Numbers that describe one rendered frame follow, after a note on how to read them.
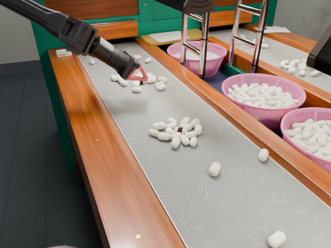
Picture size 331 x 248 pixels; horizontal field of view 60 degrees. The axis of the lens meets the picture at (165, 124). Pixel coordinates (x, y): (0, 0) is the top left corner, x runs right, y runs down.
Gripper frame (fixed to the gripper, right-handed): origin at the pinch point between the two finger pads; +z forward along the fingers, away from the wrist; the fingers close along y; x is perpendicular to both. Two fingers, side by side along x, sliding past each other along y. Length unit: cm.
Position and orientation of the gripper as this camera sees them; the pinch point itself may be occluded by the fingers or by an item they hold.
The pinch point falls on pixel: (145, 77)
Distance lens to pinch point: 94.0
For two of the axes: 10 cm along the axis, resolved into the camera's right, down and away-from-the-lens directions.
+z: 6.9, 3.8, 6.1
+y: -4.1, -4.9, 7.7
